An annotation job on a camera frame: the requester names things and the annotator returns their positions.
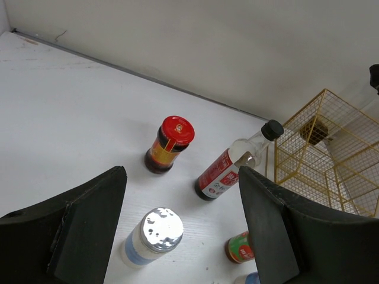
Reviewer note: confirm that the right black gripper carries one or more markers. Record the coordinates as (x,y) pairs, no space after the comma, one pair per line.
(374,77)

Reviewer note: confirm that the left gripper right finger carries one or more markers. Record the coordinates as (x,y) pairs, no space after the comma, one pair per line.
(296,240)

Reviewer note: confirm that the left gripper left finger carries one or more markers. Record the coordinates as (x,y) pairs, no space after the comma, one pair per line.
(67,238)

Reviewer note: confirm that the silver lid shaker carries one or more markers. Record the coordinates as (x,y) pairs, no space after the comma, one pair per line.
(159,232)
(252,278)

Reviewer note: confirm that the yellow cap sauce bottle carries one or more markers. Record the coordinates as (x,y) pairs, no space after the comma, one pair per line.
(238,248)

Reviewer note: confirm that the black cap vinegar bottle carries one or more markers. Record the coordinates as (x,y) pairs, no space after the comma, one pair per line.
(223,173)

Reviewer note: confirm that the red lid chili sauce jar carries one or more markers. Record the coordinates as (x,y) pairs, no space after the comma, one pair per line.
(174,135)

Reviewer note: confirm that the clear oil bottle gold spout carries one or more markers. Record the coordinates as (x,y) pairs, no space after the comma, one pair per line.
(314,131)

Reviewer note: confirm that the gold wire basket rack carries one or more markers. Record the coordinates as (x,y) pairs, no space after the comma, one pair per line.
(341,171)

